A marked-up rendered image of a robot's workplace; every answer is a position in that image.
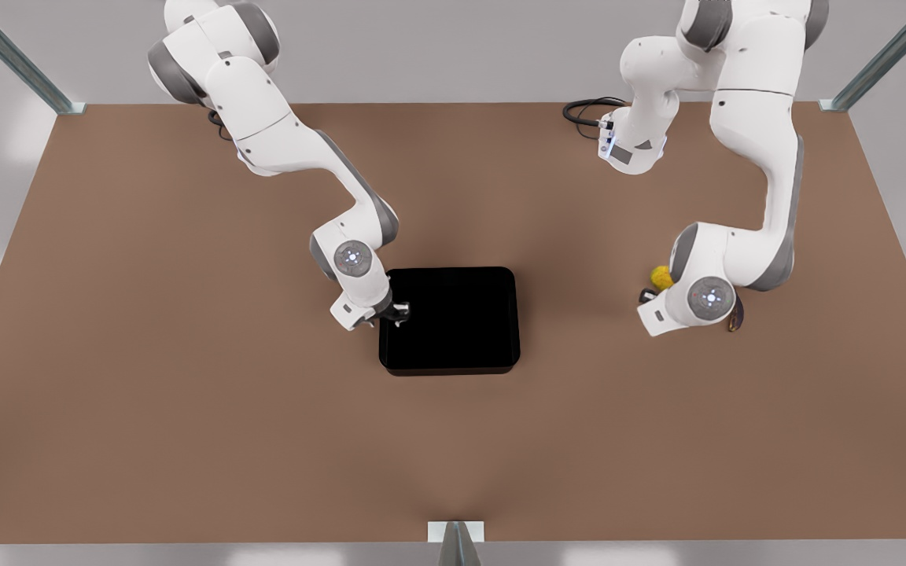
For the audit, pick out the silver frame post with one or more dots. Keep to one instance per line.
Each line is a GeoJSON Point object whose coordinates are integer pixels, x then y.
{"type": "Point", "coordinates": [16, 61]}
{"type": "Point", "coordinates": [455, 542]}
{"type": "Point", "coordinates": [882, 59]}

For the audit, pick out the yellow round fruit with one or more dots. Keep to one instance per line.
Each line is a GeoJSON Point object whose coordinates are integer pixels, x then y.
{"type": "Point", "coordinates": [661, 277]}

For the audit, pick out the black rectangular tray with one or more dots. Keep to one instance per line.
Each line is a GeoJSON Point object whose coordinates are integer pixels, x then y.
{"type": "Point", "coordinates": [453, 330]}

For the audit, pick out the dark purple oblong item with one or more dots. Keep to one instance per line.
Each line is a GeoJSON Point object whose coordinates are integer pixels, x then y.
{"type": "Point", "coordinates": [735, 315]}

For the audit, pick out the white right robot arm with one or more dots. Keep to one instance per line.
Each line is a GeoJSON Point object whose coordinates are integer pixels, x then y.
{"type": "Point", "coordinates": [280, 137]}

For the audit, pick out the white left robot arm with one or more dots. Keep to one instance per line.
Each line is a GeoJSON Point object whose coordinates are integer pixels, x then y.
{"type": "Point", "coordinates": [752, 141]}

